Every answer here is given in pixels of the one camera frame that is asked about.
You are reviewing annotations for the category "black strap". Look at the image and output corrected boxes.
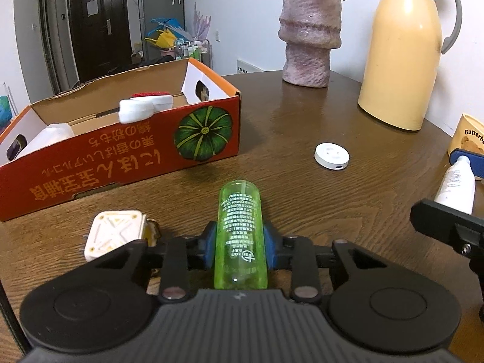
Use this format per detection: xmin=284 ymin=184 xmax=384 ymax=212
xmin=0 ymin=283 xmax=28 ymax=353

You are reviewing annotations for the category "dark wooden entrance door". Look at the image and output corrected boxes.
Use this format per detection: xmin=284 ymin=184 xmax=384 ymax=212
xmin=67 ymin=0 xmax=132 ymax=84

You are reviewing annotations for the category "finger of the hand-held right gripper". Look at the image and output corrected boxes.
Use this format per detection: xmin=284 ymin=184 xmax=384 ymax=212
xmin=410 ymin=198 xmax=484 ymax=241
xmin=448 ymin=147 xmax=484 ymax=181

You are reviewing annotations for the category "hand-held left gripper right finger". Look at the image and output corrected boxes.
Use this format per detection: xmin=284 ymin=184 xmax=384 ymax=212
xmin=263 ymin=221 xmax=387 ymax=304

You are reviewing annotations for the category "pink textured vase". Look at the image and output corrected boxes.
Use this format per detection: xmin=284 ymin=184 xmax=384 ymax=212
xmin=278 ymin=0 xmax=343 ymax=89

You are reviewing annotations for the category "yellow cookie canister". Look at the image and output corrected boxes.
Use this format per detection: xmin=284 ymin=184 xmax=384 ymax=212
xmin=448 ymin=112 xmax=484 ymax=160

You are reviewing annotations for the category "cream thermos jug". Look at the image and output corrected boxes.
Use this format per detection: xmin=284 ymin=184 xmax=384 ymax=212
xmin=358 ymin=0 xmax=463 ymax=133

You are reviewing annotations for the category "white round device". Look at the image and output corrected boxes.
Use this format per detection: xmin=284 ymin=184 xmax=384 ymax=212
xmin=314 ymin=141 xmax=351 ymax=170

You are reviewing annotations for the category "white plastic bottle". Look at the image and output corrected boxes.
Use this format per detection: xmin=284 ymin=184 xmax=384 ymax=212
xmin=17 ymin=123 xmax=75 ymax=160

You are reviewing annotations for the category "blue and yellow bag pile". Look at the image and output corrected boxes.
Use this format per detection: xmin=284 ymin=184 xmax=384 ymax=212
xmin=145 ymin=17 xmax=183 ymax=51

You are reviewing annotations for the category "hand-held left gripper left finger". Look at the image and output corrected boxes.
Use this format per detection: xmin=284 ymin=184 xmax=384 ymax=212
xmin=96 ymin=221 xmax=218 ymax=304

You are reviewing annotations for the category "glass interior door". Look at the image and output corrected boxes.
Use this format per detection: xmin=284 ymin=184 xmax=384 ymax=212
xmin=37 ymin=0 xmax=71 ymax=96

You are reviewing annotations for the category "white tube bottle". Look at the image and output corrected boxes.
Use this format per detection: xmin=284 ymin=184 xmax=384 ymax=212
xmin=433 ymin=156 xmax=476 ymax=216

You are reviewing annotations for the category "green translucent bottle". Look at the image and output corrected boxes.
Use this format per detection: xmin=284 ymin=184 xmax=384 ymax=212
xmin=213 ymin=181 xmax=269 ymax=291

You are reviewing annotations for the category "cream square device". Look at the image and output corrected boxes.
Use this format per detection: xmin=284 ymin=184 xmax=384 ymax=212
xmin=84 ymin=209 xmax=162 ymax=264

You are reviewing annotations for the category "rolling cart with bottles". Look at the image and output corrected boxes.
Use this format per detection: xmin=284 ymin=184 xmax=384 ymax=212
xmin=175 ymin=38 xmax=213 ymax=69

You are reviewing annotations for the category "orange cardboard box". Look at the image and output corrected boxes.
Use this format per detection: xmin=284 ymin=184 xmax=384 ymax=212
xmin=0 ymin=57 xmax=242 ymax=222

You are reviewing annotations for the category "purple feather decoration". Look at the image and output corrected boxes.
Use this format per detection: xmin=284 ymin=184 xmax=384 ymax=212
xmin=190 ymin=3 xmax=211 ymax=41

